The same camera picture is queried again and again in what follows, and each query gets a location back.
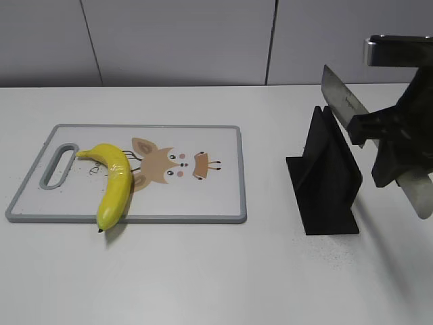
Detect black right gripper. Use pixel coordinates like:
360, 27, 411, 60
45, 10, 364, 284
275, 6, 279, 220
348, 66, 432, 188

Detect yellow plastic banana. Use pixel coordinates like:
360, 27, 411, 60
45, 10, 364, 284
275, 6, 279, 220
76, 144, 133, 233

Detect white grey-rimmed cutting board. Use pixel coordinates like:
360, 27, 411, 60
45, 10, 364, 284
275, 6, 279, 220
5, 124, 246, 223

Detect black knife stand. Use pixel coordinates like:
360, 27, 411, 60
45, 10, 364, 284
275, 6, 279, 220
286, 106, 363, 236

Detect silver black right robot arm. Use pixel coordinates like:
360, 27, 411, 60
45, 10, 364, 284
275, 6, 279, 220
347, 35, 432, 188

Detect white-handled kitchen knife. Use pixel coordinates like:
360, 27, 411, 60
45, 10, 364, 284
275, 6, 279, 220
321, 66, 432, 219

